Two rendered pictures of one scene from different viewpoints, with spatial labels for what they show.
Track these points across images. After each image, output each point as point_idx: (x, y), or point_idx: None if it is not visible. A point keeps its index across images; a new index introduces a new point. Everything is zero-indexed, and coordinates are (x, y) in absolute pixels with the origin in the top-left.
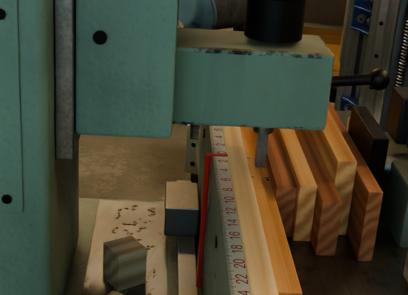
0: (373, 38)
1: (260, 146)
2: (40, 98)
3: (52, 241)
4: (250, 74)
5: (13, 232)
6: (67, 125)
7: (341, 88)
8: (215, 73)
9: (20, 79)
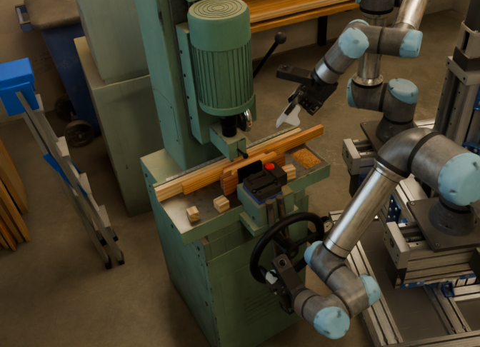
0: None
1: None
2: (178, 125)
3: (187, 153)
4: (218, 139)
5: (179, 147)
6: (189, 131)
7: None
8: (213, 135)
9: (175, 120)
